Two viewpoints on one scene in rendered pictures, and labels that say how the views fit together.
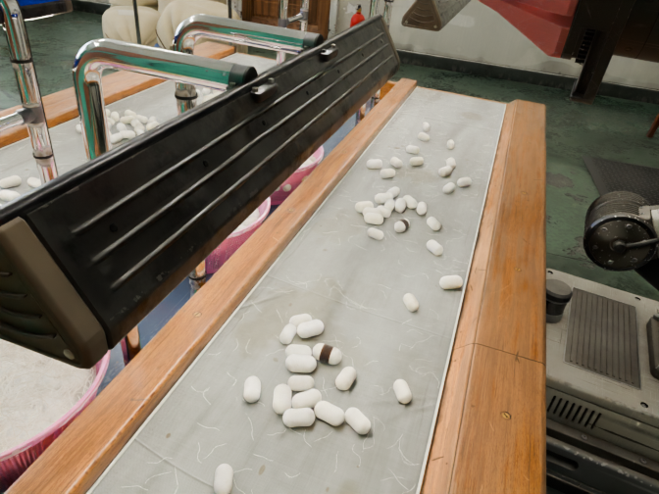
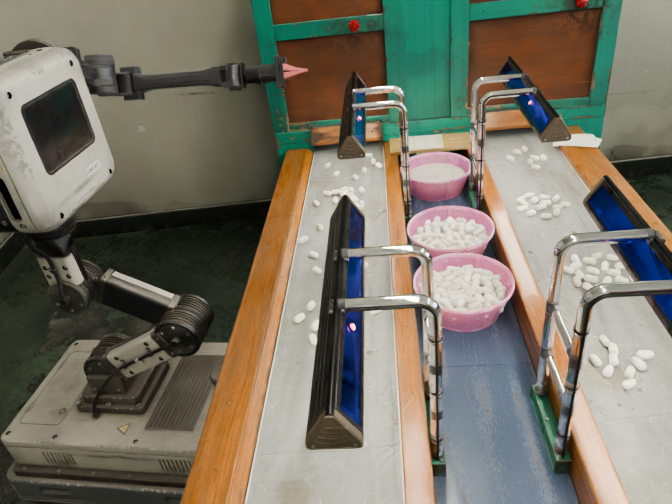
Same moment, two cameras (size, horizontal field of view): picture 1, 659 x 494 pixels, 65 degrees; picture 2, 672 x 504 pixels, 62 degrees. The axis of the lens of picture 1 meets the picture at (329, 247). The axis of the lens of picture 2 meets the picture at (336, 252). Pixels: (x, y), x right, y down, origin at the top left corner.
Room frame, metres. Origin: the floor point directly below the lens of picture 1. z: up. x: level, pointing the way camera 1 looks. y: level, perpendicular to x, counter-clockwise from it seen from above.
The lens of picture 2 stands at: (2.19, -0.35, 1.69)
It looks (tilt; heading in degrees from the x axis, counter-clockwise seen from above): 33 degrees down; 171
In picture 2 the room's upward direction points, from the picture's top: 8 degrees counter-clockwise
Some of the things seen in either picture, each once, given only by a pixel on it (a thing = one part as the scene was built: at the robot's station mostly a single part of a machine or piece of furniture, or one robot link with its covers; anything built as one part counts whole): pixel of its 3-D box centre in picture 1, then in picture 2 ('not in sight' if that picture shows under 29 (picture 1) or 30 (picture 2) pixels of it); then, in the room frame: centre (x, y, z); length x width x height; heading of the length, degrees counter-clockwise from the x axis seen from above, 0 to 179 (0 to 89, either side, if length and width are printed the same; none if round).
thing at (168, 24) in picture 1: (196, 32); not in sight; (3.74, 1.08, 0.40); 0.74 x 0.56 x 0.38; 169
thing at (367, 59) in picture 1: (286, 100); (353, 109); (0.47, 0.05, 1.08); 0.62 x 0.08 x 0.07; 164
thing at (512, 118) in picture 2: not in sight; (513, 118); (0.22, 0.77, 0.83); 0.30 x 0.06 x 0.07; 74
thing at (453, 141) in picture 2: not in sight; (430, 143); (0.17, 0.43, 0.77); 0.33 x 0.15 x 0.01; 74
